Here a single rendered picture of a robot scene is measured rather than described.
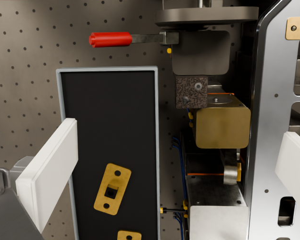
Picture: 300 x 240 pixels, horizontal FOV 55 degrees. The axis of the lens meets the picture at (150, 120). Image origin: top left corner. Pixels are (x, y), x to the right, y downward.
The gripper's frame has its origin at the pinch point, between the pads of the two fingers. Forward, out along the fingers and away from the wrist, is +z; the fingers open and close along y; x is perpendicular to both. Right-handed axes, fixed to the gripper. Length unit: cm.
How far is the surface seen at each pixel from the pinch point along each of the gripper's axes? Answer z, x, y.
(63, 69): 23.1, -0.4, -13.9
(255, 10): 21.2, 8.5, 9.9
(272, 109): 37.4, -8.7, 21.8
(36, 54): 71, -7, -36
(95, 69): 23.0, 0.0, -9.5
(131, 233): 20.9, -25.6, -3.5
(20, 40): 71, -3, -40
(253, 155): 36.4, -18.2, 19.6
